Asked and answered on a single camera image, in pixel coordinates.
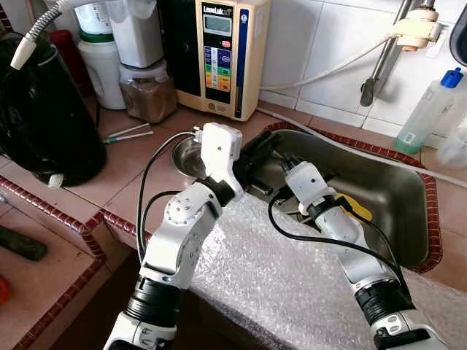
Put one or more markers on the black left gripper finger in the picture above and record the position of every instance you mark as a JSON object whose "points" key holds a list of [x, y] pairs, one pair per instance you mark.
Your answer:
{"points": [[266, 142], [263, 188]]}

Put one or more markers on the yellow plastic bowl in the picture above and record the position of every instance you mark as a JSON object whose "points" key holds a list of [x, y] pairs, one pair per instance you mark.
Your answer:
{"points": [[359, 208]]}

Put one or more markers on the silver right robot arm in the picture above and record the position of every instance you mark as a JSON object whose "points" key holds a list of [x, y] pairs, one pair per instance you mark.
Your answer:
{"points": [[350, 240]]}

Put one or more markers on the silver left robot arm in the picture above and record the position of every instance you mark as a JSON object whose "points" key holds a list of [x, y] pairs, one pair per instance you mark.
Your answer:
{"points": [[182, 233]]}

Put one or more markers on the beige water ionizer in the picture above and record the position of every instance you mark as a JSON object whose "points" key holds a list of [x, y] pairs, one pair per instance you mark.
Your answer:
{"points": [[252, 73]]}

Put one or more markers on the steel sink basin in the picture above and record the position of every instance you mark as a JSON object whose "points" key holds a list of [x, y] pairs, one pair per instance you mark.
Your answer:
{"points": [[379, 175]]}

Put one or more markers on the thin white tube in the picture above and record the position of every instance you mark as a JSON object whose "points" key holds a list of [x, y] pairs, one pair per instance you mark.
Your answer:
{"points": [[328, 69]]}

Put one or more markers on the clear bubble wrap sheet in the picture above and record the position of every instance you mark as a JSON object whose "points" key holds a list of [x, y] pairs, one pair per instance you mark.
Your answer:
{"points": [[292, 292]]}

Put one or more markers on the jar with brown powder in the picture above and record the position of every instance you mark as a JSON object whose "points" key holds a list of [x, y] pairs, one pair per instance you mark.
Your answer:
{"points": [[149, 102]]}

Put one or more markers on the white straw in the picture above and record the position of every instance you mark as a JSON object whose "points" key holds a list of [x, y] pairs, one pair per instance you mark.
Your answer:
{"points": [[128, 131], [131, 136]]}

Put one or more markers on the clear bottle with blue cap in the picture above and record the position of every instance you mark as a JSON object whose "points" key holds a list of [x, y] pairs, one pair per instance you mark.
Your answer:
{"points": [[427, 117]]}

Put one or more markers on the clear cup with toothbrushes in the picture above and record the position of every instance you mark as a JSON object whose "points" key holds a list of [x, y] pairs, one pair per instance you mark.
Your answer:
{"points": [[454, 149]]}

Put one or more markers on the white jar with green lid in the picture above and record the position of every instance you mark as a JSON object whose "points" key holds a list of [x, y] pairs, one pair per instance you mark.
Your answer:
{"points": [[102, 73]]}

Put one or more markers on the red container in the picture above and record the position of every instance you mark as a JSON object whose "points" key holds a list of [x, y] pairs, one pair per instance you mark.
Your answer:
{"points": [[69, 58]]}

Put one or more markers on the black kettle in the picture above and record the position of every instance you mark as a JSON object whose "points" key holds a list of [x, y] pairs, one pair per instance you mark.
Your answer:
{"points": [[44, 124]]}

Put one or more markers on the dark green cucumber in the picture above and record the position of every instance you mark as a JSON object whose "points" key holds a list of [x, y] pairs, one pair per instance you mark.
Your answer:
{"points": [[22, 244]]}

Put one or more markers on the small red object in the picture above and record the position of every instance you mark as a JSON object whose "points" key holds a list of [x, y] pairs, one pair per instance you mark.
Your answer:
{"points": [[4, 292]]}

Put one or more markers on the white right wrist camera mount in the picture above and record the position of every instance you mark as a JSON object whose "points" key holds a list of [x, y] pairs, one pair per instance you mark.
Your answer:
{"points": [[303, 182]]}

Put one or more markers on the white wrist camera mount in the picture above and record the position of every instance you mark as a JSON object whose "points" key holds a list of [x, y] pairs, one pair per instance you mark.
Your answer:
{"points": [[303, 182], [222, 149]]}

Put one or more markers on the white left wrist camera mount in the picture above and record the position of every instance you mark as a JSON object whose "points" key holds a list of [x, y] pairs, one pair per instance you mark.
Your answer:
{"points": [[222, 149]]}

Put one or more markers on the beige wall tap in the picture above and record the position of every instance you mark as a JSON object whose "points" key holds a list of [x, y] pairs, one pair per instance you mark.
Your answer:
{"points": [[416, 29]]}

